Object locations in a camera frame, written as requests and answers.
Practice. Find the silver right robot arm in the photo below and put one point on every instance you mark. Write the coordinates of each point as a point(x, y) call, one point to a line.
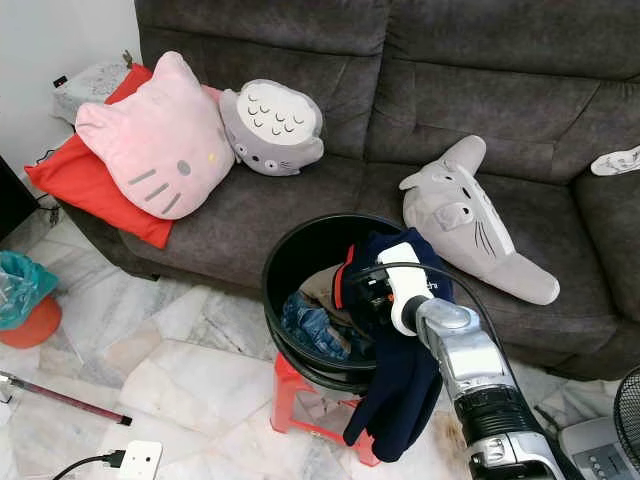
point(475, 370)

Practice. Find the navy shirt red collar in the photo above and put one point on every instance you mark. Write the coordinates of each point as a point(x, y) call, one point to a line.
point(400, 400)

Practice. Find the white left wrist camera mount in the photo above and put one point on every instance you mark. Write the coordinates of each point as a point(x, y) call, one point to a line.
point(140, 460)

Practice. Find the white sock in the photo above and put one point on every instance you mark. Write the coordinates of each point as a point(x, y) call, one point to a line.
point(618, 162)

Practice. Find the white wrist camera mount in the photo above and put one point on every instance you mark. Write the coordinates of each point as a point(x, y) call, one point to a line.
point(140, 460)
point(408, 285)

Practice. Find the red pillow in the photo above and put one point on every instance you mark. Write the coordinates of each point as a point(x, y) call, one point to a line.
point(80, 190)

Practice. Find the beige garment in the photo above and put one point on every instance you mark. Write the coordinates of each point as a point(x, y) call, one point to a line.
point(322, 288)

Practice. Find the grey floor fan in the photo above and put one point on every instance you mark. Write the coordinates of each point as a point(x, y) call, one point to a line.
point(600, 460)

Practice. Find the black laundry basket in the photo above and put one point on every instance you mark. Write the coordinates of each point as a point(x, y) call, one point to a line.
point(285, 270)

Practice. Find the side table patterned cloth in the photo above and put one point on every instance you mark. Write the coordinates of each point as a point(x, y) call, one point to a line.
point(95, 85)

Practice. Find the pink cat face pillow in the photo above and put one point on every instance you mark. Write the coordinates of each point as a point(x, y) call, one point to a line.
point(160, 145)

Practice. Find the long grey totoro plush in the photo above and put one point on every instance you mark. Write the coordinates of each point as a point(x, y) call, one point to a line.
point(455, 210)

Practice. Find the red plastic stool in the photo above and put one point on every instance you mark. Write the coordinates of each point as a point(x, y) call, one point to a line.
point(285, 395)

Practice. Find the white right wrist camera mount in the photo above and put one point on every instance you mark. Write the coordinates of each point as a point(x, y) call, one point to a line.
point(408, 285)

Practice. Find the round grey totoro plush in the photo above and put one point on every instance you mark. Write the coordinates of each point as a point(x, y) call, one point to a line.
point(272, 120)

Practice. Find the blue jeans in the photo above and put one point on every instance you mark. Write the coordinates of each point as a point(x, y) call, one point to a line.
point(310, 325)

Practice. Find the black wall plug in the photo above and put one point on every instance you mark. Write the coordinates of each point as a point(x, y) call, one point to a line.
point(60, 81)

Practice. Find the red bin teal bag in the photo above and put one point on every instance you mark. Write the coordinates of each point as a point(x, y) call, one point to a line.
point(25, 285)

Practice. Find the red stick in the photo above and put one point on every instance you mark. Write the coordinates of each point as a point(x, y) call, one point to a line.
point(80, 405)

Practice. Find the dark grey sofa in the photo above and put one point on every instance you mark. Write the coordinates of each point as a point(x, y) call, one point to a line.
point(460, 100)

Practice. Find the black tv cabinet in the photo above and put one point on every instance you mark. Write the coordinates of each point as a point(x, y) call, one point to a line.
point(15, 200)

